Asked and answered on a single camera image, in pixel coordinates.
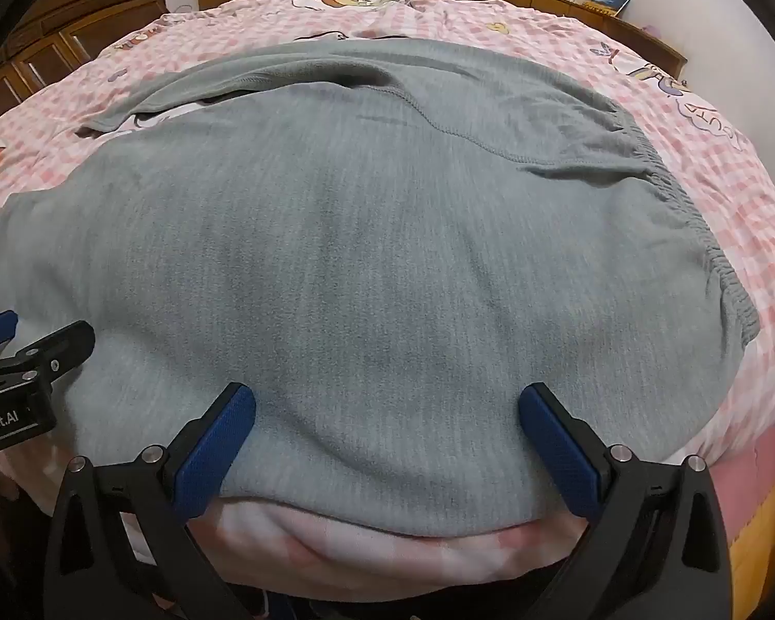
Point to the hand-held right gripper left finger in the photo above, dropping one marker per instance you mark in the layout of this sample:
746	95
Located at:
216	445

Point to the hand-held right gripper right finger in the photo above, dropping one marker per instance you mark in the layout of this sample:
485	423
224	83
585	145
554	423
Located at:
558	449

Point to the grey towel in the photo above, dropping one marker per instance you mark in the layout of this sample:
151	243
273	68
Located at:
374	258

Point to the orange mattress side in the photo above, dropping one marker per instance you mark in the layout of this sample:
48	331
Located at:
759	542

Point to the wooden wardrobe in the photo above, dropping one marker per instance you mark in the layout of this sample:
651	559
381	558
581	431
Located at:
58	26

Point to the pink checked printed blanket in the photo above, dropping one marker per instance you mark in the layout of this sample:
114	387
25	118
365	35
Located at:
717	161

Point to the blue box on headboard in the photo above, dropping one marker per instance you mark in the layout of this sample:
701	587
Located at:
609	0

